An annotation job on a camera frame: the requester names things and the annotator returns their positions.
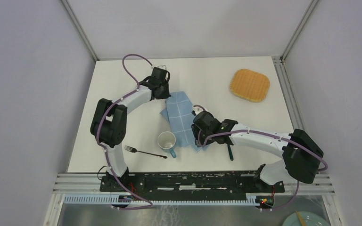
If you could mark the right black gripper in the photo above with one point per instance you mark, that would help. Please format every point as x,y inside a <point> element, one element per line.
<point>195,129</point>

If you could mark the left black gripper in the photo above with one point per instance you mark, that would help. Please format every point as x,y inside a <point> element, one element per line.
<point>166,95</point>

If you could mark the blue checked cloth napkin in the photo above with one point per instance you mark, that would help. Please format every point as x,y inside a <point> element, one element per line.
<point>178,113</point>

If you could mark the woven bamboo placemat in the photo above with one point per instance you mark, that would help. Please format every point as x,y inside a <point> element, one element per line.
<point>249,85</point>

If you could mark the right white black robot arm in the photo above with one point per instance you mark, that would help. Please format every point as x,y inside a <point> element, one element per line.
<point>300,157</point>

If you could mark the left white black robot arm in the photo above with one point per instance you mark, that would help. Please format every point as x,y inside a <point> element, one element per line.
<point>109,122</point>

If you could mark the white blue mug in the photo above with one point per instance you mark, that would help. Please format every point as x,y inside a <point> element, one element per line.
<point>166,141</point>

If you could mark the black metal fork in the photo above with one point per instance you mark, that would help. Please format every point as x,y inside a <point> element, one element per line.
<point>134,150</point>

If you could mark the wooden chopstick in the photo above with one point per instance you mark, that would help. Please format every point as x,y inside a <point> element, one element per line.
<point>300,218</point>

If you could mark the green plate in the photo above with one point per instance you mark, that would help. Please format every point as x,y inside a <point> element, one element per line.
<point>310,219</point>

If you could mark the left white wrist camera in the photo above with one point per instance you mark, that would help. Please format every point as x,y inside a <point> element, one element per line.
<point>162,67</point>

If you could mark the gold spoon teal handle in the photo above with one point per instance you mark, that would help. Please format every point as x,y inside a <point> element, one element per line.
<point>230,152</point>

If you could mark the light blue cable duct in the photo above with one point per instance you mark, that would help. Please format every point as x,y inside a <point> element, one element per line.
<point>116,199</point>

